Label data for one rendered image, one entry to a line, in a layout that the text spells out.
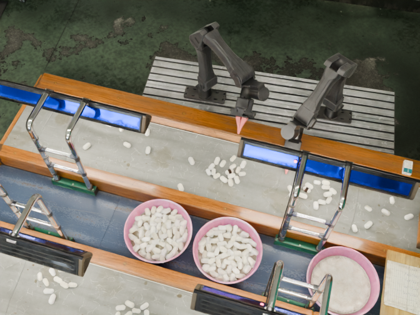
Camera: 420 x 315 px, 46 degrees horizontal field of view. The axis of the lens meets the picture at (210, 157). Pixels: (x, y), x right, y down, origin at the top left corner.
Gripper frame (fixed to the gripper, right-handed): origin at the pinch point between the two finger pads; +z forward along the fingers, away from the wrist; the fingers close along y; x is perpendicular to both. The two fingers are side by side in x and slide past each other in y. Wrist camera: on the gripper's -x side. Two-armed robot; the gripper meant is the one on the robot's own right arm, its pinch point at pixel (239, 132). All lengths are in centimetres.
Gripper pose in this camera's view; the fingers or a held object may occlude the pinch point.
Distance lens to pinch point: 206.4
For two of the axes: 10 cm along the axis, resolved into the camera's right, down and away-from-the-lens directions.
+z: -2.1, 9.6, 1.7
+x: 1.8, -1.3, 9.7
